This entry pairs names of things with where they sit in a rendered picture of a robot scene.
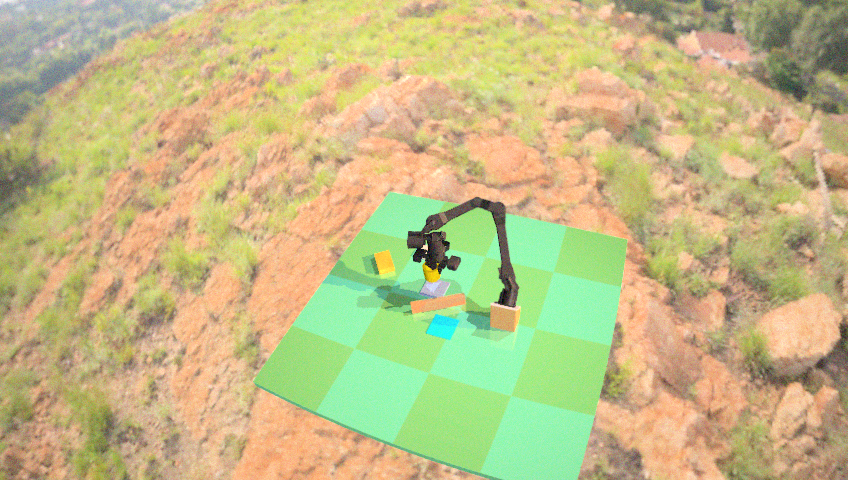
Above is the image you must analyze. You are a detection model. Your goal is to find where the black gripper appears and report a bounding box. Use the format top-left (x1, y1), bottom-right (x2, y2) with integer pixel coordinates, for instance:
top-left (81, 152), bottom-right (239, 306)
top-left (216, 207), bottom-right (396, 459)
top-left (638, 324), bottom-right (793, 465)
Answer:
top-left (413, 244), bottom-right (461, 275)

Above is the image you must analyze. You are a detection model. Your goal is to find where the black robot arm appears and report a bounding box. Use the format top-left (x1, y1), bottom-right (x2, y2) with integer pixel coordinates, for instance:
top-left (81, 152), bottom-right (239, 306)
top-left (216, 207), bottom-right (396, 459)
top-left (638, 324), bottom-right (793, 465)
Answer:
top-left (407, 196), bottom-right (519, 308)

